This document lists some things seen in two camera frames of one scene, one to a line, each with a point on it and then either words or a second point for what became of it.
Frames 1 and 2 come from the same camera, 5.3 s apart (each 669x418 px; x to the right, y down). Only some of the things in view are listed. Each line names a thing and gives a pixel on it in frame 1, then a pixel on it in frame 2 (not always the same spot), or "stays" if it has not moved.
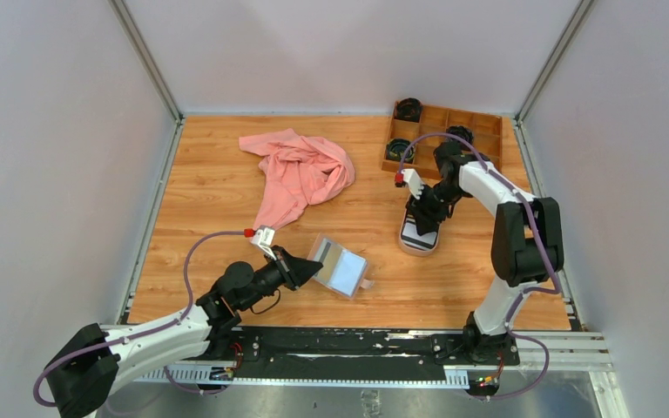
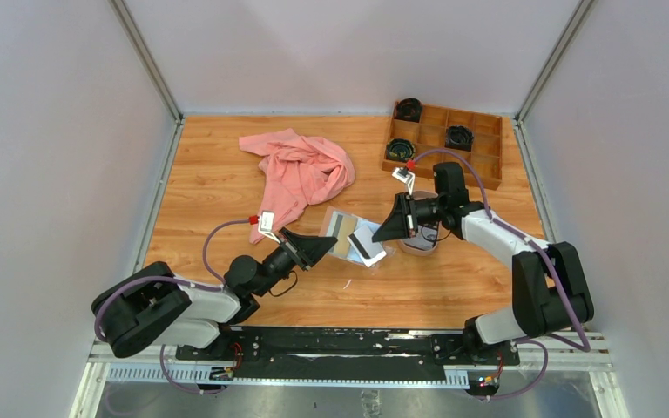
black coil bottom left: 395,149 stays
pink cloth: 300,171 stays
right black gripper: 426,215 -> 395,225
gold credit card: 329,255 -> 345,225
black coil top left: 408,109 stays
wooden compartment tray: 487,132 stays
